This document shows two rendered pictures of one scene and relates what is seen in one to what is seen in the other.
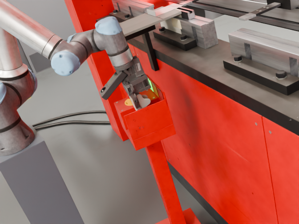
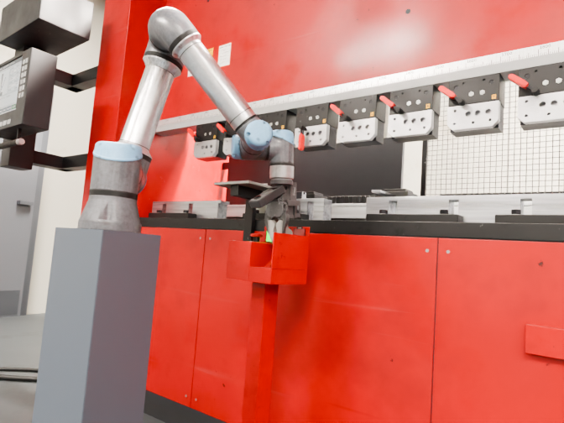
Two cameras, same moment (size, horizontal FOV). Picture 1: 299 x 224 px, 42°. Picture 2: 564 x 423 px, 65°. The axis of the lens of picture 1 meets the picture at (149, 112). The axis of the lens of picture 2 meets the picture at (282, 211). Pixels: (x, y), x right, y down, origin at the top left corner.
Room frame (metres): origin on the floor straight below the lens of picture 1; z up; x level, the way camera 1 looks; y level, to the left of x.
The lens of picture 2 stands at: (0.14, 0.83, 0.75)
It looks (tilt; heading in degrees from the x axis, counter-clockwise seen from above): 5 degrees up; 324
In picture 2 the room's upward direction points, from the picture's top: 4 degrees clockwise
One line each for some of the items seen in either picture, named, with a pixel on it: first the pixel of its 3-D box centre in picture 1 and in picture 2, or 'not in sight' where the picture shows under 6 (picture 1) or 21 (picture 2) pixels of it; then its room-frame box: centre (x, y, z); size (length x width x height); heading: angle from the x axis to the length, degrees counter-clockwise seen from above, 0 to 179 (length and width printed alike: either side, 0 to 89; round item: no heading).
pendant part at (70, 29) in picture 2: not in sight; (36, 84); (2.70, 0.57, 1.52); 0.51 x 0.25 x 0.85; 15
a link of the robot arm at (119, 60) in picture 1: (120, 56); (280, 174); (1.24, 0.04, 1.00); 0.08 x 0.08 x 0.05
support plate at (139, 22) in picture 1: (144, 20); (253, 188); (1.59, -0.09, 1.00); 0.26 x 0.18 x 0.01; 106
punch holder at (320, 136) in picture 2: not in sight; (316, 127); (1.46, -0.28, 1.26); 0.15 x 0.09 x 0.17; 16
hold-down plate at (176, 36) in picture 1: (173, 38); (274, 217); (1.57, -0.19, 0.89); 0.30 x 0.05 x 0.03; 16
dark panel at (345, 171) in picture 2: not in sight; (302, 186); (1.99, -0.66, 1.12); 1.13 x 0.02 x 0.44; 16
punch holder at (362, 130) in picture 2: not in sight; (362, 122); (1.27, -0.34, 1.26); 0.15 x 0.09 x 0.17; 16
